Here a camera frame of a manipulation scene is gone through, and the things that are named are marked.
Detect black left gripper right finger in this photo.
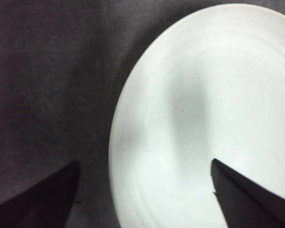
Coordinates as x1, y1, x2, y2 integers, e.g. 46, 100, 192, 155
210, 158, 285, 228

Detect white round plate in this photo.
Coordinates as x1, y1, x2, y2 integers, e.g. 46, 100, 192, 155
108, 3, 285, 228

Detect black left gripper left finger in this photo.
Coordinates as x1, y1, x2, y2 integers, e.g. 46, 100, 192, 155
0, 160, 81, 228

